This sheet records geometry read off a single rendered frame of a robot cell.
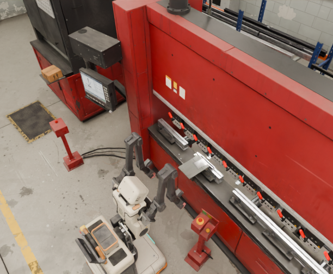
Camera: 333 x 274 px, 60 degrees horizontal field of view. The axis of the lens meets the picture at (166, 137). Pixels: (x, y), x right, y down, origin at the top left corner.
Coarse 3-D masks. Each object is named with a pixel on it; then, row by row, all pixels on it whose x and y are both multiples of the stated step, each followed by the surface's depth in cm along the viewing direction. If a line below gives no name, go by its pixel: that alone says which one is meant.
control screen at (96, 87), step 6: (84, 78) 311; (90, 78) 302; (84, 84) 319; (90, 84) 310; (96, 84) 301; (90, 90) 318; (96, 90) 309; (102, 90) 300; (96, 96) 317; (102, 96) 308
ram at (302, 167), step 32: (160, 32) 251; (160, 64) 276; (192, 64) 234; (192, 96) 255; (224, 96) 219; (256, 96) 191; (224, 128) 237; (256, 128) 205; (288, 128) 181; (256, 160) 222; (288, 160) 193; (320, 160) 172; (288, 192) 208; (320, 192) 183; (320, 224) 196
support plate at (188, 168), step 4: (196, 156) 300; (192, 160) 296; (196, 160) 296; (184, 164) 293; (188, 164) 293; (192, 164) 293; (180, 168) 290; (184, 168) 290; (188, 168) 290; (192, 168) 290; (196, 168) 290; (200, 168) 289; (204, 168) 289; (184, 172) 286; (188, 172) 286; (192, 172) 286; (196, 172) 286; (188, 176) 283; (192, 176) 283
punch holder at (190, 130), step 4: (184, 124) 290; (188, 124) 284; (184, 128) 293; (188, 128) 287; (192, 128) 281; (184, 132) 297; (188, 132) 290; (192, 132) 284; (196, 132) 285; (188, 136) 294; (192, 136) 288; (196, 136) 290
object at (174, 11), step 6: (174, 0) 227; (180, 0) 226; (186, 0) 229; (210, 0) 223; (168, 6) 235; (174, 6) 231; (180, 6) 230; (186, 6) 233; (210, 6) 227; (168, 12) 236; (174, 12) 232; (180, 12) 231; (186, 12) 233; (210, 12) 230
